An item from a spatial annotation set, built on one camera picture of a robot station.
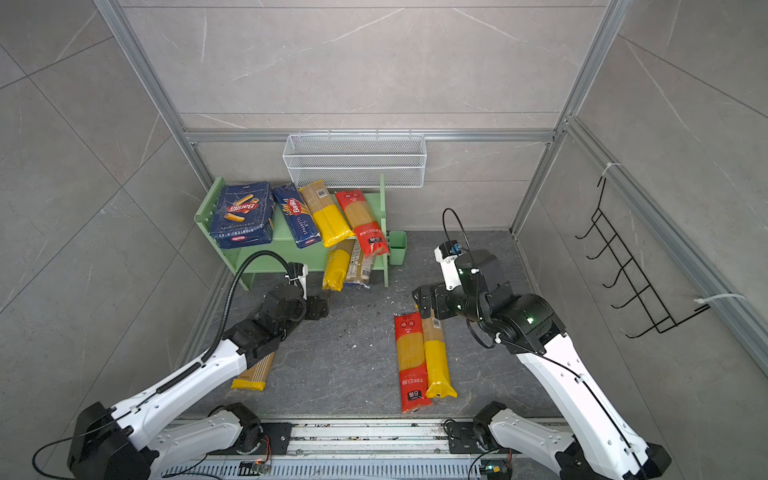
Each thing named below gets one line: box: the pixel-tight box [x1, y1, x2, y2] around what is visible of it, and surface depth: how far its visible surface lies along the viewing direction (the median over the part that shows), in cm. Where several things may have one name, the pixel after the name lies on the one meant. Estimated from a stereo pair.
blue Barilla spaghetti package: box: [272, 182, 322, 249], surface depth 83 cm
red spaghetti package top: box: [335, 190, 390, 257], surface depth 83 cm
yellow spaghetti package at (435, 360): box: [421, 309, 458, 399], surface depth 85 cm
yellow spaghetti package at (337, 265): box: [322, 237, 356, 292], surface depth 91 cm
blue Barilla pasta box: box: [210, 181, 275, 249], surface depth 81 cm
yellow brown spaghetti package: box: [299, 179, 354, 248], surface depth 85 cm
